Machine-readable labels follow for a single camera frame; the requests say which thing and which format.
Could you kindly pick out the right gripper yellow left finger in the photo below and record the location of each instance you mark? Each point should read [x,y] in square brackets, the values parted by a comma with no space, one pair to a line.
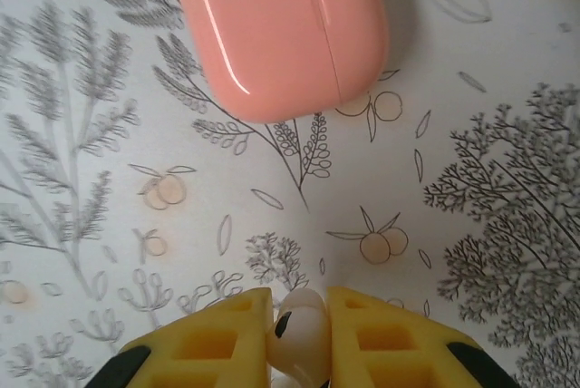
[208,352]

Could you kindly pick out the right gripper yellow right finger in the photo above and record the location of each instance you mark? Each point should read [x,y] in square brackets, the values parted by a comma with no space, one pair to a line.
[389,352]

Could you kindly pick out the pink earbud charging case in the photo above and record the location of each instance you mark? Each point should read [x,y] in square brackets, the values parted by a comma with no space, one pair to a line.
[276,30]

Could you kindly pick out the floral patterned table covering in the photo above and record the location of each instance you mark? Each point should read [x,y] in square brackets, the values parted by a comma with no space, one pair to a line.
[136,179]

